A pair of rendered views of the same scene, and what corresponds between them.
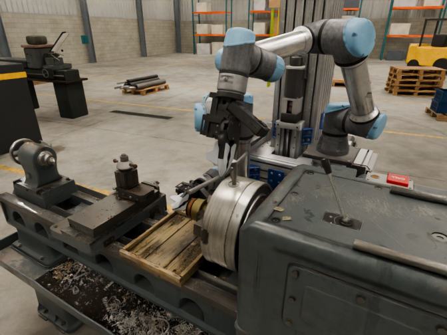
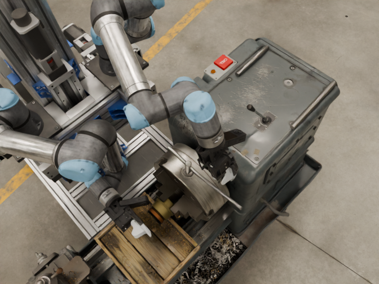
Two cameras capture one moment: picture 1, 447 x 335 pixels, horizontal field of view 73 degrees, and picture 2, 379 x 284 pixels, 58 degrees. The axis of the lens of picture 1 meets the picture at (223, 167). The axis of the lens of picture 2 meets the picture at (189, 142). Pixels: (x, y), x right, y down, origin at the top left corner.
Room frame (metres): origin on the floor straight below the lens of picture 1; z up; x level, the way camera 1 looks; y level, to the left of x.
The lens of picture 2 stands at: (0.66, 0.44, 2.39)
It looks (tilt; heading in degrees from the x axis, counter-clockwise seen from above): 61 degrees down; 292
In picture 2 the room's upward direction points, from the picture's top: 8 degrees counter-clockwise
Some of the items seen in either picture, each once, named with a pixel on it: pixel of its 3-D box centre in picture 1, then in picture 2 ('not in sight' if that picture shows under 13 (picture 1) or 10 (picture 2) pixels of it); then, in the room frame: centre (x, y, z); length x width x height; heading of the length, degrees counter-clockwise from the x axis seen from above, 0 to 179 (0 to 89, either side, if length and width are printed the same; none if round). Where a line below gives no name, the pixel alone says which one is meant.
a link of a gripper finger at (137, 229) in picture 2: (176, 199); (139, 230); (1.01, 0.18, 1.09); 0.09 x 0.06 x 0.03; 150
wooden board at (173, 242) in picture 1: (177, 241); (146, 243); (1.02, 0.19, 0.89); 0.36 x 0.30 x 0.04; 150
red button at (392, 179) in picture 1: (397, 181); (223, 62); (0.85, -0.55, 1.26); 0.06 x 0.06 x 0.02; 60
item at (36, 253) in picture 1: (70, 262); not in sight; (1.50, 0.98, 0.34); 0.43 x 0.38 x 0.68; 150
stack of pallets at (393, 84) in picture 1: (414, 80); not in sight; (8.94, -5.50, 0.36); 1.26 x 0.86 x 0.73; 78
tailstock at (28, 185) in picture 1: (40, 168); not in sight; (1.48, 0.99, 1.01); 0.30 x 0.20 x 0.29; 60
